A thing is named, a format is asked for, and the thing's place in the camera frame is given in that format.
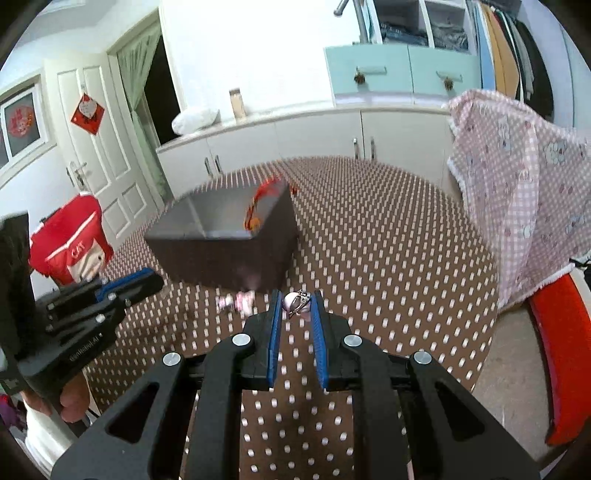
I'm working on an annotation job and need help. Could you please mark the white cabinet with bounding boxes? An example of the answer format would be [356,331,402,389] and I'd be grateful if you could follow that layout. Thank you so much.
[156,104,462,204]

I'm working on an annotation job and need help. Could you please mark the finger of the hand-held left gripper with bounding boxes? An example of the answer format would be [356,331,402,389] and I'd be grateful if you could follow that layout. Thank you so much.
[96,268,158,296]
[107,274,165,309]

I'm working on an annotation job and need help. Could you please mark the red paper decoration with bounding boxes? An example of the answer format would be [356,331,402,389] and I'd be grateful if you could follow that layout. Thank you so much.
[70,92,105,136]

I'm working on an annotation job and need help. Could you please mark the red chair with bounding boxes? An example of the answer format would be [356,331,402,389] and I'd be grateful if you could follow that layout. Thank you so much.
[529,272,591,446]

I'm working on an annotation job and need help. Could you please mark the metal door handle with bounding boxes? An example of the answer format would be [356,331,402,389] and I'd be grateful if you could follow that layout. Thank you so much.
[66,161,89,189]

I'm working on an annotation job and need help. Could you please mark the brown polka dot tablecloth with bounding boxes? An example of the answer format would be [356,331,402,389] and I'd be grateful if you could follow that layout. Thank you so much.
[85,156,502,480]

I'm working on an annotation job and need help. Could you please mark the folded clothes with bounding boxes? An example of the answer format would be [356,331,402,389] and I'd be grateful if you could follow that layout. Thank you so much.
[376,18,469,49]

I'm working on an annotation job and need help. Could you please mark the pink checkered cloth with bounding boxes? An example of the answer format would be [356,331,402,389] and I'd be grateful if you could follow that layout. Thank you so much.
[447,90,591,310]

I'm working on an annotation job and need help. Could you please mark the dark grey box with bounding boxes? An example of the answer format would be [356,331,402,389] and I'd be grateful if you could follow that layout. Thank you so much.
[144,178,300,292]

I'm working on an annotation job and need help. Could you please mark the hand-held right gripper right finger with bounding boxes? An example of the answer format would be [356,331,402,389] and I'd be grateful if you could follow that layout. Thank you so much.
[309,290,541,480]

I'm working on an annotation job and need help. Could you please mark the red printed bag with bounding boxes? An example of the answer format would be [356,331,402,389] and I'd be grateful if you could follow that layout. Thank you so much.
[28,194,115,287]

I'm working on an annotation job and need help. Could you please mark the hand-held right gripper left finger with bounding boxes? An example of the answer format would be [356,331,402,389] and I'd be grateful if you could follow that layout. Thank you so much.
[51,288,283,480]

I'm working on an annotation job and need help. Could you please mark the framed picture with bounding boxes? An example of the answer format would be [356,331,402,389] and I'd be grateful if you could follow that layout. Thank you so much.
[0,85,49,167]

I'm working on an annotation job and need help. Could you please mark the white door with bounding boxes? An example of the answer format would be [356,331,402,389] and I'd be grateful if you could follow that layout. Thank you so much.
[44,55,164,250]

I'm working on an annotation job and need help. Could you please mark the metal rod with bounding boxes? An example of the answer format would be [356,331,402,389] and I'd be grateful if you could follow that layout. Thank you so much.
[335,0,370,44]

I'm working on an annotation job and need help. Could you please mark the pink hair ornament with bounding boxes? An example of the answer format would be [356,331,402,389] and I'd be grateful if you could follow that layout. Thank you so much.
[216,291,257,315]

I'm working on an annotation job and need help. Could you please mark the white bag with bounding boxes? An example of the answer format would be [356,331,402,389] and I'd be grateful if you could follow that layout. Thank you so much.
[172,108,221,136]

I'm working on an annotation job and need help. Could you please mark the red colourful cord ornament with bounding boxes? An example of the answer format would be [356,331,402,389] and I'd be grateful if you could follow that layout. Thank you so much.
[242,178,298,232]

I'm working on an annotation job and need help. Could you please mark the person's left hand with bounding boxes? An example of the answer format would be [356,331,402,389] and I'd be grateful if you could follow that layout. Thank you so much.
[23,373,90,423]

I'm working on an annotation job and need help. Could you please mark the teal drawer unit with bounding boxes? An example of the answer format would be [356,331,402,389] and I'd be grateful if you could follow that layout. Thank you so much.
[323,44,483,107]

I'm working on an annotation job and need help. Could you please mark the hanging clothes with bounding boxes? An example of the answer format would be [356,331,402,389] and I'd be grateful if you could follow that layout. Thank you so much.
[471,0,555,123]

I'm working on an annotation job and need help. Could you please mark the green curtain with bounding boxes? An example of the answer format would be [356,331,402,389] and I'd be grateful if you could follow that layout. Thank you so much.
[115,34,162,144]

